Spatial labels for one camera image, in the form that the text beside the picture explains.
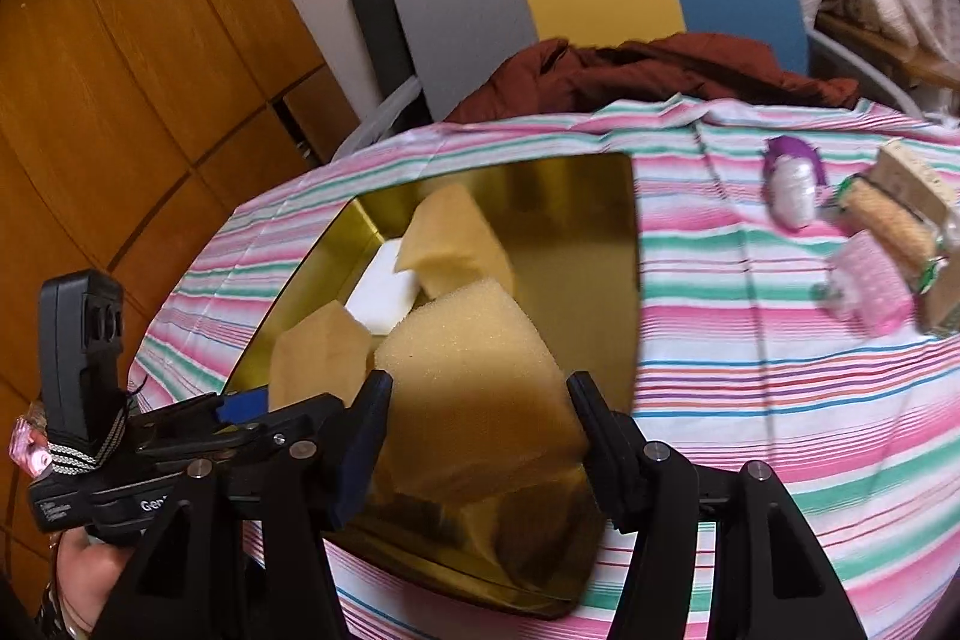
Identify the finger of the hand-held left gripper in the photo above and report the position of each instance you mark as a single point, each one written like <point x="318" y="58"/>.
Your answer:
<point x="300" y="422"/>
<point x="240" y="406"/>

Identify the green-edged cracker packet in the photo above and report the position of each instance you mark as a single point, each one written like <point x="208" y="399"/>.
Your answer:
<point x="889" y="224"/>
<point x="946" y="302"/>

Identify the white plastic bag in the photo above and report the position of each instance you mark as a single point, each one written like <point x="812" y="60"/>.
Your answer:
<point x="375" y="123"/>

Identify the large yellow sponge block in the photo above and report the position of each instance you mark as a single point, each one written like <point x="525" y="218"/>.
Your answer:
<point x="472" y="377"/>

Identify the wooden wardrobe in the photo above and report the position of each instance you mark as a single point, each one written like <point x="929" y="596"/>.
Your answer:
<point x="150" y="48"/>

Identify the purple and clear plastic bag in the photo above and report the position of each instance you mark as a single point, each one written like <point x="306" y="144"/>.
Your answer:
<point x="791" y="183"/>

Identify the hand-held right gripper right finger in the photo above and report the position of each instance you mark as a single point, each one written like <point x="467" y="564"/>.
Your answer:
<point x="596" y="437"/>

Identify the striped tablecloth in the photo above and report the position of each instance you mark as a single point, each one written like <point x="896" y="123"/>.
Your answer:
<point x="750" y="385"/>

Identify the beige cardboard box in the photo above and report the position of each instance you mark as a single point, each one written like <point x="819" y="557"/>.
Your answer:
<point x="919" y="175"/>

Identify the brown jacket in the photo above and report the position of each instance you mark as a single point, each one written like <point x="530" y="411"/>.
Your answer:
<point x="637" y="70"/>

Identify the wooden desk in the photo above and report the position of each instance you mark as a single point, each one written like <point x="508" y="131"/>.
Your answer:
<point x="885" y="48"/>

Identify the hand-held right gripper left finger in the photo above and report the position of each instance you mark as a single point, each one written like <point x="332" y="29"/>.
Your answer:
<point x="360" y="452"/>

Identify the gold metal tray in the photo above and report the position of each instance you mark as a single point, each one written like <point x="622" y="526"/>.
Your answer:
<point x="570" y="220"/>

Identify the white foam block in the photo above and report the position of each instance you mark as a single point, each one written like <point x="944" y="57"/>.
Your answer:
<point x="382" y="291"/>

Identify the black rolled mat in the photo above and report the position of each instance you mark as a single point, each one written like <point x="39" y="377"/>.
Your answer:
<point x="375" y="25"/>

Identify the crumpled translucent plastic bag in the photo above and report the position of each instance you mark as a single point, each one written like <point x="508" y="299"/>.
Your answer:
<point x="870" y="284"/>

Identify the person's left hand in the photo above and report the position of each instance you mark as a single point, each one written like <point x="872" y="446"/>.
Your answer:
<point x="86" y="572"/>

